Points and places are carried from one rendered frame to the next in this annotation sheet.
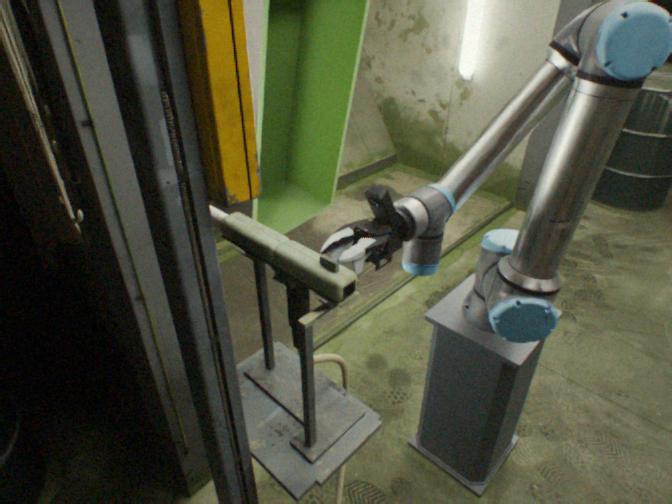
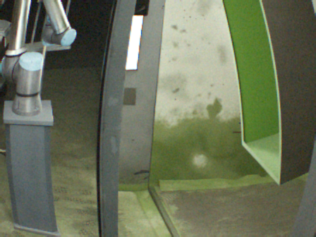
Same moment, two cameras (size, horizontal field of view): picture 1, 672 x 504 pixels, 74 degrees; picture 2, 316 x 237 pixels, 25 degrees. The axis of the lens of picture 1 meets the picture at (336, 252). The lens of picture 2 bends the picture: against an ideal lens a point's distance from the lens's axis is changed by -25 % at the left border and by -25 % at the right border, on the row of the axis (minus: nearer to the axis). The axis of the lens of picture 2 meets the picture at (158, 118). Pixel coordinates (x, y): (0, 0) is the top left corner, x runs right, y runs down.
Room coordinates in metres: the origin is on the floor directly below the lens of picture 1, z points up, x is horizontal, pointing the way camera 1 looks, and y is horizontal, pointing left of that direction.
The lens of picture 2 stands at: (3.52, -2.91, 1.74)
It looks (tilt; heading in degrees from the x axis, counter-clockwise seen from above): 18 degrees down; 125
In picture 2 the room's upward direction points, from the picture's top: 5 degrees clockwise
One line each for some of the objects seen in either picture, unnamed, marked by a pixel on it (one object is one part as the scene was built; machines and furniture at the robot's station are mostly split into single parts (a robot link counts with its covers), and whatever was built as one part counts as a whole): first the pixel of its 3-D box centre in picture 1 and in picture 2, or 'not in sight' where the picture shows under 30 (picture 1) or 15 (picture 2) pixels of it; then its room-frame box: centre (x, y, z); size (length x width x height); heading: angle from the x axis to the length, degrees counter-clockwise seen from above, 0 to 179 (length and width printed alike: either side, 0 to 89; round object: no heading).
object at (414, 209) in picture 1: (403, 220); not in sight; (0.87, -0.15, 1.07); 0.10 x 0.05 x 0.09; 47
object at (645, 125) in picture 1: (640, 144); not in sight; (3.24, -2.26, 0.44); 0.59 x 0.58 x 0.89; 151
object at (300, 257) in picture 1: (254, 269); not in sight; (0.71, 0.16, 1.05); 0.49 x 0.05 x 0.23; 47
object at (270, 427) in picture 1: (286, 408); (44, 46); (0.60, 0.10, 0.78); 0.31 x 0.23 x 0.01; 47
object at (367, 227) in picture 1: (380, 237); not in sight; (0.81, -0.09, 1.06); 0.12 x 0.08 x 0.09; 137
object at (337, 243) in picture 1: (336, 250); not in sight; (0.75, 0.00, 1.07); 0.09 x 0.03 x 0.06; 128
